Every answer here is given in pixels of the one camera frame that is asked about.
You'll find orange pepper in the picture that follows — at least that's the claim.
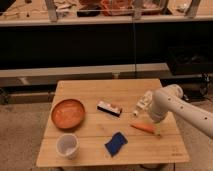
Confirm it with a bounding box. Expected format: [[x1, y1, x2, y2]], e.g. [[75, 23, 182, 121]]
[[131, 123, 161, 136]]

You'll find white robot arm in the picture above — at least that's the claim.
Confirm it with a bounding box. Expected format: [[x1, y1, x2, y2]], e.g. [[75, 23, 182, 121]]
[[148, 84, 213, 139]]

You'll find white ceramic cup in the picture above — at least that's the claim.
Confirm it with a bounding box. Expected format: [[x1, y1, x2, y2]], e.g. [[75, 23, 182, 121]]
[[56, 133, 79, 159]]

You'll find black and white eraser block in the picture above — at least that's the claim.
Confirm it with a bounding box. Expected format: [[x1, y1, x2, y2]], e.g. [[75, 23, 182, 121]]
[[97, 101, 122, 117]]

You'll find wooden table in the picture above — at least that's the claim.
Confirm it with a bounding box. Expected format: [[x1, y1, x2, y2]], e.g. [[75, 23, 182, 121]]
[[37, 79, 189, 167]]

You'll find white tube bottle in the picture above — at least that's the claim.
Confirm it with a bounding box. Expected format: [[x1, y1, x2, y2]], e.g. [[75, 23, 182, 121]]
[[133, 91, 153, 116]]

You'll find blue cloth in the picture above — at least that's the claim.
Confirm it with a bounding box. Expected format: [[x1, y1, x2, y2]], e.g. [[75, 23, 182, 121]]
[[105, 132, 128, 156]]

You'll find black bin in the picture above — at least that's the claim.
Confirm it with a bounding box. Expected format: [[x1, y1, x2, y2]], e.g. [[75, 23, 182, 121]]
[[167, 45, 213, 75]]

